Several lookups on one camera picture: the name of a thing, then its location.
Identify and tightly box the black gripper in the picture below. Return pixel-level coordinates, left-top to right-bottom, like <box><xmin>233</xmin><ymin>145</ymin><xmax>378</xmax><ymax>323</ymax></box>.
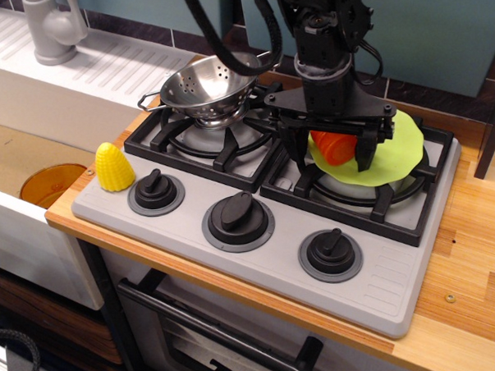
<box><xmin>264</xmin><ymin>57</ymin><xmax>396</xmax><ymax>172</ymax></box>

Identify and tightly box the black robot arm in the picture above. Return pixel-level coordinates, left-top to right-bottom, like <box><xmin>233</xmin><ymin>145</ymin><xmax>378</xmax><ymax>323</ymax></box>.
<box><xmin>254</xmin><ymin>0</ymin><xmax>396</xmax><ymax>172</ymax></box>

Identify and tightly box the steel colander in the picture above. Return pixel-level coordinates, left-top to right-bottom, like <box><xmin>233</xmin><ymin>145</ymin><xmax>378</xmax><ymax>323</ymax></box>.
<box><xmin>137</xmin><ymin>57</ymin><xmax>271</xmax><ymax>131</ymax></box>

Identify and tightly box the black oven handle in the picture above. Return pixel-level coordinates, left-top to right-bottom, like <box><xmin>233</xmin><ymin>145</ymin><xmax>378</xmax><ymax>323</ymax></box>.
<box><xmin>117</xmin><ymin>279</ymin><xmax>323</xmax><ymax>371</ymax></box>

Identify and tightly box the grey toy stove top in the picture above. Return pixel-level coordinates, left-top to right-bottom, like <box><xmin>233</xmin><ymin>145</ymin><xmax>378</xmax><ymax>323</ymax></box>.
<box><xmin>65</xmin><ymin>77</ymin><xmax>471</xmax><ymax>353</ymax></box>

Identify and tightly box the yellow toy corn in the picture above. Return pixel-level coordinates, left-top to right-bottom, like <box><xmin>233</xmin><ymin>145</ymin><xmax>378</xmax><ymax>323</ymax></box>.
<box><xmin>95</xmin><ymin>142</ymin><xmax>135</xmax><ymax>192</ymax></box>

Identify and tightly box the orange plastic bowl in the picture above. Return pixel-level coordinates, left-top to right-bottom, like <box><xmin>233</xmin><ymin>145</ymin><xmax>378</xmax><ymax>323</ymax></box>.
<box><xmin>20</xmin><ymin>163</ymin><xmax>86</xmax><ymax>209</ymax></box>

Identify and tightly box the orange toy carrot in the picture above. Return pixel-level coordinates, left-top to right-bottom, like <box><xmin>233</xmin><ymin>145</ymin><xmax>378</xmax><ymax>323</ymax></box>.
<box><xmin>310</xmin><ymin>131</ymin><xmax>357</xmax><ymax>166</ymax></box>

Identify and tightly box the left black burner grate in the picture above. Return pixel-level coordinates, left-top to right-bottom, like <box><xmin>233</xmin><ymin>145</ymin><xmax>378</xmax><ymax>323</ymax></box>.
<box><xmin>124</xmin><ymin>81</ymin><xmax>286</xmax><ymax>194</ymax></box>

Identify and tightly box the grey toy faucet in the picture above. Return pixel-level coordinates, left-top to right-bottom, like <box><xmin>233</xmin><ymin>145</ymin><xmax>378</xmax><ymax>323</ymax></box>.
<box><xmin>22</xmin><ymin>0</ymin><xmax>88</xmax><ymax>66</ymax></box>

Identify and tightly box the grey oven door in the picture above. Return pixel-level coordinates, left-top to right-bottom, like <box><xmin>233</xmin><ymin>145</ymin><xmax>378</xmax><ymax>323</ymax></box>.
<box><xmin>102</xmin><ymin>251</ymin><xmax>409</xmax><ymax>371</ymax></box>

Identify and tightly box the lime green plate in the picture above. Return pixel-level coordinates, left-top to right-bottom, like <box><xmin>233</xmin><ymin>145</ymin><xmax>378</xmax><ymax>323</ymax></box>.
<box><xmin>308</xmin><ymin>111</ymin><xmax>424</xmax><ymax>187</ymax></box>

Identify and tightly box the black burner grate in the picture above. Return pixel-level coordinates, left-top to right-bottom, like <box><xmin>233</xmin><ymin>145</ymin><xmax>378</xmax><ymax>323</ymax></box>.
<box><xmin>124</xmin><ymin>81</ymin><xmax>286</xmax><ymax>194</ymax></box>
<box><xmin>260</xmin><ymin>117</ymin><xmax>461</xmax><ymax>246</ymax></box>

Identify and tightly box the left black stove knob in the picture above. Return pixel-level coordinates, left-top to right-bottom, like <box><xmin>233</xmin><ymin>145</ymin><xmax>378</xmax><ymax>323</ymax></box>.
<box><xmin>127</xmin><ymin>168</ymin><xmax>186</xmax><ymax>217</ymax></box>

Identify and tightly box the black stove knob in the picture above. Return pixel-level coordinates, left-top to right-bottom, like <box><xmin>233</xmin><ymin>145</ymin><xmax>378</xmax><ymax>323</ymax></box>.
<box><xmin>298</xmin><ymin>228</ymin><xmax>364</xmax><ymax>284</ymax></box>
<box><xmin>202</xmin><ymin>191</ymin><xmax>276</xmax><ymax>254</ymax></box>
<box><xmin>127</xmin><ymin>168</ymin><xmax>186</xmax><ymax>217</ymax></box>

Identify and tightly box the right black stove knob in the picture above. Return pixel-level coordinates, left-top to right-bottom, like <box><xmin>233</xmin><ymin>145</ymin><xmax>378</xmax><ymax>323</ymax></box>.
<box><xmin>298</xmin><ymin>228</ymin><xmax>364</xmax><ymax>284</ymax></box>

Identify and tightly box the black braided cable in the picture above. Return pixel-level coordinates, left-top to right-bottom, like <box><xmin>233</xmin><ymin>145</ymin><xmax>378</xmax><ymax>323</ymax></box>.
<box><xmin>0</xmin><ymin>326</ymin><xmax>42</xmax><ymax>371</ymax></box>

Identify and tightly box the white toy sink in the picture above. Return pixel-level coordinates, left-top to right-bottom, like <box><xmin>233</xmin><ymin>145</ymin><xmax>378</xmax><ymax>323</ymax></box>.
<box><xmin>0</xmin><ymin>7</ymin><xmax>192</xmax><ymax>310</ymax></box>

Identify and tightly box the middle black stove knob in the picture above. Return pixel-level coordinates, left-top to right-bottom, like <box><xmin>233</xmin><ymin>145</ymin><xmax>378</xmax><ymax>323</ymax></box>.
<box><xmin>202</xmin><ymin>191</ymin><xmax>276</xmax><ymax>254</ymax></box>

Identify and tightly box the right black burner grate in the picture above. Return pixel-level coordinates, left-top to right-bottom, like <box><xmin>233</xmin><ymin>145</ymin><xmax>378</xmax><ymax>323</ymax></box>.
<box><xmin>260</xmin><ymin>117</ymin><xmax>461</xmax><ymax>246</ymax></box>

